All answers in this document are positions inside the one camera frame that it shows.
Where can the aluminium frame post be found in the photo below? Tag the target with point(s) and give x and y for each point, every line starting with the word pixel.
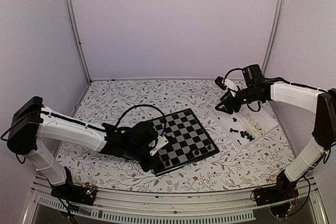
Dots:
pixel 76 37
pixel 273 34

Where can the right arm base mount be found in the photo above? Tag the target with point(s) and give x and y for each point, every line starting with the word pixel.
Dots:
pixel 273 195

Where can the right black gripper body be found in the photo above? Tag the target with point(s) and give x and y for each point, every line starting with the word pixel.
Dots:
pixel 250 96

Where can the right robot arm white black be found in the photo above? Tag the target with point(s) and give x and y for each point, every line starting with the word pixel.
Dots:
pixel 317 104

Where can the left aluminium frame post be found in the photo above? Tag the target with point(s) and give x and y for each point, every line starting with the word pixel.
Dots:
pixel 76 37

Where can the black and grey chessboard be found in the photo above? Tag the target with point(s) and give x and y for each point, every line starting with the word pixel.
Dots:
pixel 184 132

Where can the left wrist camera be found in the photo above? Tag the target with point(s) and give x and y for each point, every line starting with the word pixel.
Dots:
pixel 157 144

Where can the right aluminium frame post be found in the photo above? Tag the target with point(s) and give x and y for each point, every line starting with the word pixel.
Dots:
pixel 273 34

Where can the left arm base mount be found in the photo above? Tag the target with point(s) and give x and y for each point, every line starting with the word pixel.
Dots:
pixel 83 194

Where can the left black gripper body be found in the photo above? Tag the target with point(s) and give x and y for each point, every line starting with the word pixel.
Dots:
pixel 135 153

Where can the white plastic compartment tray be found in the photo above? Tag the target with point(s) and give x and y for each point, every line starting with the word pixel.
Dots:
pixel 225 122

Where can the front aluminium rail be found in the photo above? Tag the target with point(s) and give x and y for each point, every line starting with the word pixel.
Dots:
pixel 232 206

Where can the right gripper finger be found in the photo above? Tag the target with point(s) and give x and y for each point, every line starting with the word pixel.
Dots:
pixel 224 108
pixel 226 99

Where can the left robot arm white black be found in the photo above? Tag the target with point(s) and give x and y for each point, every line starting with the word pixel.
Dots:
pixel 34 121

